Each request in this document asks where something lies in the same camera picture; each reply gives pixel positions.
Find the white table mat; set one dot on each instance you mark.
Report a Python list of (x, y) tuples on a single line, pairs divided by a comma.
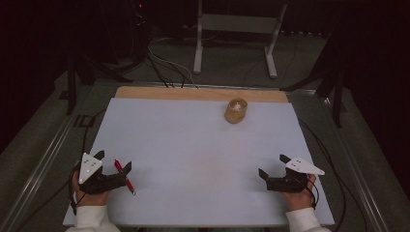
[(199, 161)]

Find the person's left hand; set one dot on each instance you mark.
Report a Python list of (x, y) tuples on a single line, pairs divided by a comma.
[(93, 199)]

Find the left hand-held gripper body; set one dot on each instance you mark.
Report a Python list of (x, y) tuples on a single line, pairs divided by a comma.
[(96, 183)]

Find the wooden pen holder cup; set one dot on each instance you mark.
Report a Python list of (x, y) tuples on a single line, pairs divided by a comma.
[(236, 111)]

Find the black metal stand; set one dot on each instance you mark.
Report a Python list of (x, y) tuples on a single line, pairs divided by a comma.
[(80, 71), (328, 71)]

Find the person's right hand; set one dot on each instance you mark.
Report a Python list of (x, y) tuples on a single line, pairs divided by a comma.
[(299, 199)]

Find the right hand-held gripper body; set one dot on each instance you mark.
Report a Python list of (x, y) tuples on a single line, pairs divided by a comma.
[(290, 183)]

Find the red pen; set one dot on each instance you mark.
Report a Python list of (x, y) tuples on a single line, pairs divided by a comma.
[(124, 175)]

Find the white metal stand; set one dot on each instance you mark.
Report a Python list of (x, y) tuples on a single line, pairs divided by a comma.
[(238, 24)]

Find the metal floor rail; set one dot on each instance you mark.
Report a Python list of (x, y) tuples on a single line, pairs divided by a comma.
[(354, 167), (42, 174)]

